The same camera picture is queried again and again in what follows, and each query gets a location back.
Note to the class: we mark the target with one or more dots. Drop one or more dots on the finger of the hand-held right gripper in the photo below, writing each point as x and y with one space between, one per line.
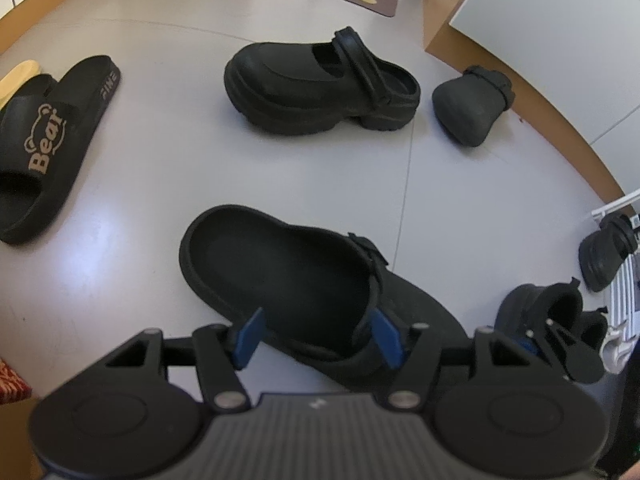
575 360

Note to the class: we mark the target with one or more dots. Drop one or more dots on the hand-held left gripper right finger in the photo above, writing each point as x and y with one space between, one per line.
387 335

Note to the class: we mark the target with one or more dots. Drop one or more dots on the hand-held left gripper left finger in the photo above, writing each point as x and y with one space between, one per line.
247 337

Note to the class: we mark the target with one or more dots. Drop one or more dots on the black buckle clog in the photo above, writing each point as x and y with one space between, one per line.
465 110
280 270

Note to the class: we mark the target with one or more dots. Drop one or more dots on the white metal shoe rack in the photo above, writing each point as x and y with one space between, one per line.
607 208

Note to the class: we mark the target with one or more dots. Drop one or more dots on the red patterned packet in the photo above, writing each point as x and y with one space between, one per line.
10 380

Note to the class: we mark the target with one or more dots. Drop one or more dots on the plain cardboard box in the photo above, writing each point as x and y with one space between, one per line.
15 435

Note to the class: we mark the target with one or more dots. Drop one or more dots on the black printed slide sandal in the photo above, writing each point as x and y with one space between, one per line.
30 91
50 135

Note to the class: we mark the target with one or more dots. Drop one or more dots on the grey cabinet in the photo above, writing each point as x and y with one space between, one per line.
550 35

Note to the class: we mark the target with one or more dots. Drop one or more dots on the yellow slipper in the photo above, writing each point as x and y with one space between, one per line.
20 72

